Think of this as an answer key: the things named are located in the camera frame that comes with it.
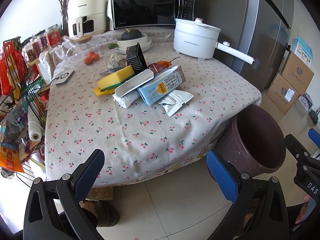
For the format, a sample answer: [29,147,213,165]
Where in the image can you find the dark red trash bin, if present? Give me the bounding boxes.
[215,105,286,177]

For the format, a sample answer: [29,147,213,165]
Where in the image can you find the white torn snack wrapper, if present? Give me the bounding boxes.
[157,89,194,117]

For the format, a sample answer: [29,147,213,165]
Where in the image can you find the white air fryer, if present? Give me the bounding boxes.
[67,0,107,37]

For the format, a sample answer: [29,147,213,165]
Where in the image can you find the white plastic wrapper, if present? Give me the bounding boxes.
[112,89,140,108]

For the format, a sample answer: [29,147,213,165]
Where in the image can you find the light blue milk carton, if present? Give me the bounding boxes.
[138,64,186,106]

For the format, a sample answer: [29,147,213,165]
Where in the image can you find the black ribbed plastic tray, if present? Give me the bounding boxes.
[126,44,148,75]

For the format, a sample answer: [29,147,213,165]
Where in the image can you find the white paper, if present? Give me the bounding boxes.
[107,54,127,69]

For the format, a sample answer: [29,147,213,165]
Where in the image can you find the small orange fruit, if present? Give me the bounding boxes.
[92,54,100,62]
[88,51,95,57]
[84,57,93,65]

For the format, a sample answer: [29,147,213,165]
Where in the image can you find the green vegetable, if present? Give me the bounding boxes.
[107,43,118,50]

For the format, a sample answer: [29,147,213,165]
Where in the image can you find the upper cardboard box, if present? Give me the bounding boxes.
[281,52,314,95]

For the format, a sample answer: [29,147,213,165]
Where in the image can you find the red label glass jar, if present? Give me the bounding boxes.
[45,24,61,48]

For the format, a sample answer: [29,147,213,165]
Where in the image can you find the lower cardboard box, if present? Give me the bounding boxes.
[266,74,299,115]

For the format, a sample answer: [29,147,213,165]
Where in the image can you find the black microwave oven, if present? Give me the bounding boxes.
[109,0,195,29]

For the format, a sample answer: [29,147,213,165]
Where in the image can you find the cardboard box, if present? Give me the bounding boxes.
[281,52,314,95]
[266,74,299,115]

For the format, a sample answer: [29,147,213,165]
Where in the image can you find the black wire rack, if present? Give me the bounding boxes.
[1,37,48,186]

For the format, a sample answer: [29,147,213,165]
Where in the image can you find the grey refrigerator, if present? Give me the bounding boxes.
[195,0,296,92]

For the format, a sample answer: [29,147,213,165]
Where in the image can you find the dark green pumpkin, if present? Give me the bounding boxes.
[121,29,142,41]

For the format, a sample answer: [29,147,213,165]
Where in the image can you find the person's right hand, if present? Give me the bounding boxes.
[295,194,310,224]

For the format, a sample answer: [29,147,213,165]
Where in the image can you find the blue almond snack box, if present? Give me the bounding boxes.
[115,69,154,97]

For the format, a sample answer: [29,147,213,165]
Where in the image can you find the glass jar with snacks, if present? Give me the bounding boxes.
[21,30,49,63]

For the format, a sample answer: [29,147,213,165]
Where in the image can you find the yellow green sponge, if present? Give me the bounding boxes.
[94,65,135,96]

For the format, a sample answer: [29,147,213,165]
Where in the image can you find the white twine roll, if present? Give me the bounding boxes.
[27,106,43,141]

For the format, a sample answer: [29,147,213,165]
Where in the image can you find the clear glass jar wooden lid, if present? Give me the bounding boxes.
[65,36,101,65]

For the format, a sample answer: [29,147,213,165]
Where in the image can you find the light blue product box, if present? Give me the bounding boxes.
[290,35,313,67]

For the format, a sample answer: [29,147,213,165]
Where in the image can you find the red crushed wrapper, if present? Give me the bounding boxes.
[148,63,164,75]

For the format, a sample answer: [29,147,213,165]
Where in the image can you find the cherry print tablecloth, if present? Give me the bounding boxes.
[44,27,261,187]

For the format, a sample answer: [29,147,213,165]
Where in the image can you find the white electric cooking pot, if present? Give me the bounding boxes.
[173,18,254,64]

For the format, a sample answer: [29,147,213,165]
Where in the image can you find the stacked white bowls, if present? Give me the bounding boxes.
[116,33,152,55]

